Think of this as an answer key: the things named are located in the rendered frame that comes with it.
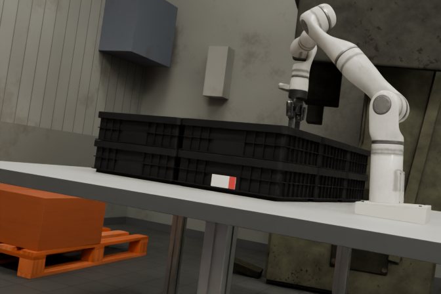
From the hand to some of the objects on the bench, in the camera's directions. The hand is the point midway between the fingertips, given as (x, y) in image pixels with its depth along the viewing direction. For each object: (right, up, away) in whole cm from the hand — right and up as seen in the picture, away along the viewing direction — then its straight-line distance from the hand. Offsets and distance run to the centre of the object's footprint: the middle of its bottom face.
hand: (294, 125), depth 209 cm
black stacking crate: (-5, -27, -5) cm, 28 cm away
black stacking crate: (-55, -20, -8) cm, 59 cm away
